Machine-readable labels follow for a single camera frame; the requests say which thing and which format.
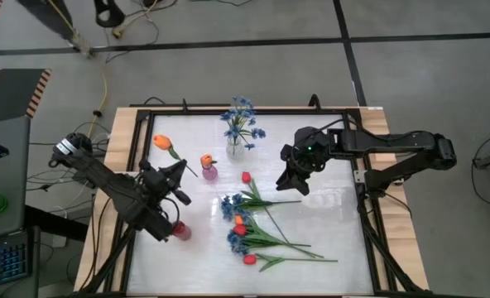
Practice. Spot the black table frame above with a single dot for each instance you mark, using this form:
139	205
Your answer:
294	111

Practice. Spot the pink glass vase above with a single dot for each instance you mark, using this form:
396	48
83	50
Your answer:
210	173

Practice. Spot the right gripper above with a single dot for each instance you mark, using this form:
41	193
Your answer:
307	151

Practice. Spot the backlit keyboard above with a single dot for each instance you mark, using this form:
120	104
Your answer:
5	260

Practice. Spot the person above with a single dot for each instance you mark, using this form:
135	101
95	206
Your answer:
46	14

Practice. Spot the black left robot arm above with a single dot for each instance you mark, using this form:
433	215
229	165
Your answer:
121	194

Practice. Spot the grey desk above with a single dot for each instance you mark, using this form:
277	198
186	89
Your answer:
15	186

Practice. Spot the large black striped-edge mat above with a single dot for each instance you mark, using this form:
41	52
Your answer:
9	93

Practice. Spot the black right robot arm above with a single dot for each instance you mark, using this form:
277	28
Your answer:
394	140

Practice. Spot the clear cut-glass vase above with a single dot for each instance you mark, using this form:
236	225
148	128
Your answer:
234	151

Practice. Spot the red ribbed glass vase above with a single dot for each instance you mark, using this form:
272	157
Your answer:
183	232

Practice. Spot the orange artificial tulip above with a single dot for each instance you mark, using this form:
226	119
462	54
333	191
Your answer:
206	159
238	219
162	142

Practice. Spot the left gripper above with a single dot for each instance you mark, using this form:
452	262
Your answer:
158	180

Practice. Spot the blue artificial flower spray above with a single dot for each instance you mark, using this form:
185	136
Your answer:
257	133
227	205
238	248

